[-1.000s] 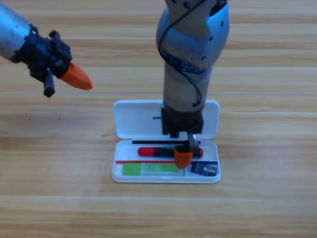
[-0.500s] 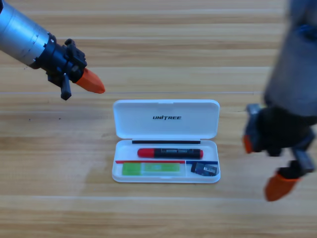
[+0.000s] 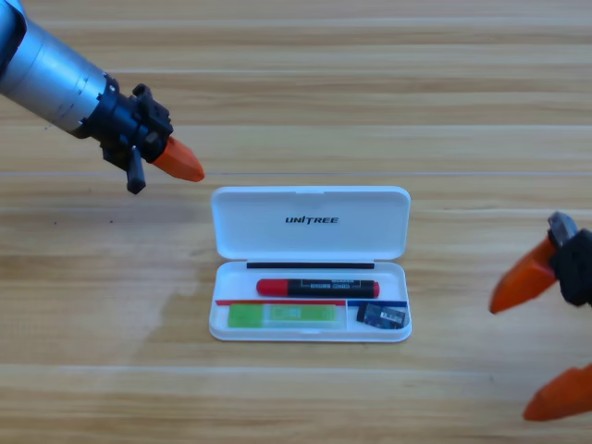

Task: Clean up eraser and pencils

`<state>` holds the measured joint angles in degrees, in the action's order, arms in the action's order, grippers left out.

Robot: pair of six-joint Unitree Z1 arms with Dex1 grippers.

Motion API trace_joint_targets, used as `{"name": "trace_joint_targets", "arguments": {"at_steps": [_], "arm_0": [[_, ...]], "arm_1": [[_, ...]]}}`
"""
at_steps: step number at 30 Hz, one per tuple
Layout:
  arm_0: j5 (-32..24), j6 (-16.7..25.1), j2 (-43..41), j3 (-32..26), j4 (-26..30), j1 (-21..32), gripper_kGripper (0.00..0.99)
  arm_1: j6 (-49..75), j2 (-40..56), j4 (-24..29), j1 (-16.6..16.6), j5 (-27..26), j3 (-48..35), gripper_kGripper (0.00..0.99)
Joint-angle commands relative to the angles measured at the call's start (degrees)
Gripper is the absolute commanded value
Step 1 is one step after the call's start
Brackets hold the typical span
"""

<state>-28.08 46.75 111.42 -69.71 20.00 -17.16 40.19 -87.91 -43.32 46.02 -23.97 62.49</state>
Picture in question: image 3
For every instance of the green and white eraser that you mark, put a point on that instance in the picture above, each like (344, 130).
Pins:
(250, 315)

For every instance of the white Unitree pencil case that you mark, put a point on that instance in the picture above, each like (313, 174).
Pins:
(300, 240)

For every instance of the small black sharpener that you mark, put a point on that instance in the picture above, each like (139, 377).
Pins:
(381, 316)

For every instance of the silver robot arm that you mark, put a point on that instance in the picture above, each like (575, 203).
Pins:
(46, 78)

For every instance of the black marker with red cap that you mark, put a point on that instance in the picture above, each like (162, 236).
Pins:
(319, 288)

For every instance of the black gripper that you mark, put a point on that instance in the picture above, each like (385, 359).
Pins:
(575, 268)
(129, 120)

